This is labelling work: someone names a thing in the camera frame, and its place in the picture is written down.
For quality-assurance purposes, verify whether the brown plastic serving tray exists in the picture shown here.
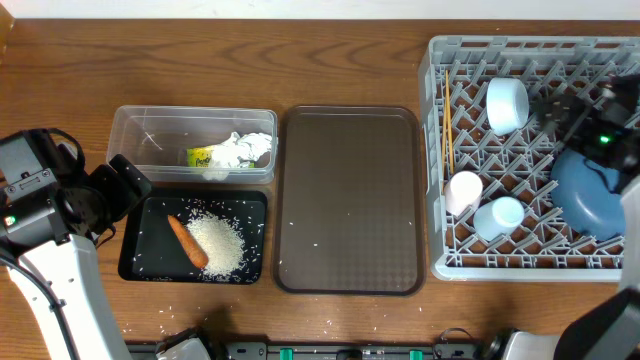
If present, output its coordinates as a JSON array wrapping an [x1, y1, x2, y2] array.
[[273, 106, 426, 296]]

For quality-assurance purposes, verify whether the grey dishwasher rack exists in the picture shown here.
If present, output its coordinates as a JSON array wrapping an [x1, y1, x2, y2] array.
[[419, 36, 639, 282]]

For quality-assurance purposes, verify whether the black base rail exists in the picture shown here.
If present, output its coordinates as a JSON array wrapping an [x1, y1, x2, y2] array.
[[124, 327, 561, 360]]

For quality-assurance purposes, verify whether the wooden chopstick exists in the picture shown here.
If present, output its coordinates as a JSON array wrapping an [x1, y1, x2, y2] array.
[[444, 70, 455, 175], [441, 79, 449, 171]]

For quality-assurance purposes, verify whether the pink cup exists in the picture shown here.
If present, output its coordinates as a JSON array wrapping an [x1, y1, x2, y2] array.
[[444, 171, 483, 217]]

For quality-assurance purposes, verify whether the black tray bin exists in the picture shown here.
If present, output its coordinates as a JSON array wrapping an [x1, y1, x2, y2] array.
[[118, 188, 267, 283]]

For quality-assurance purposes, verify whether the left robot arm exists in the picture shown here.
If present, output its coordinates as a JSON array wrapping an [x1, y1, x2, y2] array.
[[1, 128, 152, 359]]

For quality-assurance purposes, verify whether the spilled white rice pile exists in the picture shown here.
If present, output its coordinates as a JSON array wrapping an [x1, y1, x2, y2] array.
[[185, 199, 265, 285]]

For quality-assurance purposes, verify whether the green yellow snack wrapper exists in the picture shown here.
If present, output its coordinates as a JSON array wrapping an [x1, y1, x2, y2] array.
[[186, 145, 223, 168]]

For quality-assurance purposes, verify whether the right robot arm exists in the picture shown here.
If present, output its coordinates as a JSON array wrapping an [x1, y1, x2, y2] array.
[[534, 75, 639, 359]]

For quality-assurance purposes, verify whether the white paper napkin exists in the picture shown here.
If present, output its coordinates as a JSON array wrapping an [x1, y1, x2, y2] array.
[[203, 132, 272, 181]]

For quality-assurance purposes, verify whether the clear plastic bin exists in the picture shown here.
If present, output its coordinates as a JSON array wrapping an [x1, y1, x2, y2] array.
[[107, 105, 278, 184]]

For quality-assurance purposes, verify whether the light blue cup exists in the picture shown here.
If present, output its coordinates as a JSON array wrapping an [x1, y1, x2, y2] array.
[[473, 196, 525, 241]]

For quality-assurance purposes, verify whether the orange carrot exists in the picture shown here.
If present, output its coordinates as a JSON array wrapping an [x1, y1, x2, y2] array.
[[167, 215, 209, 269]]

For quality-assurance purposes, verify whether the dark blue plate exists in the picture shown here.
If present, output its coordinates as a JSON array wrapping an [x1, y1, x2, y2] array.
[[551, 149, 626, 241]]

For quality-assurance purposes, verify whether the light blue bowl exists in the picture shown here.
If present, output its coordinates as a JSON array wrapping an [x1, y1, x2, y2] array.
[[486, 78, 529, 136]]

